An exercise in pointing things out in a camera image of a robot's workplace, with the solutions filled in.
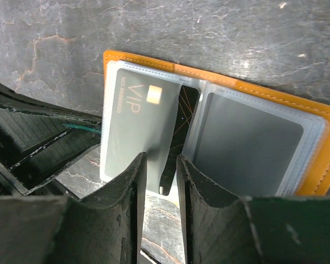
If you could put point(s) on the black gold-lined credit card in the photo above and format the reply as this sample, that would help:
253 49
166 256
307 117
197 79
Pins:
188 98

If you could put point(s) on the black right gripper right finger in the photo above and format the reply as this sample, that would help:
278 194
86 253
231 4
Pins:
220 227

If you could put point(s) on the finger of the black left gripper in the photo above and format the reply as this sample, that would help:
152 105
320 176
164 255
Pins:
39 140

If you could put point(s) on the black VIP credit card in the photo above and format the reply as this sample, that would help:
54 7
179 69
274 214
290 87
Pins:
142 120

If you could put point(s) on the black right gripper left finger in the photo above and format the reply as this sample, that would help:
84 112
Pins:
103 227

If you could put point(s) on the orange leather card holder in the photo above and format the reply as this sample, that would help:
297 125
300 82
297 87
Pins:
249 139

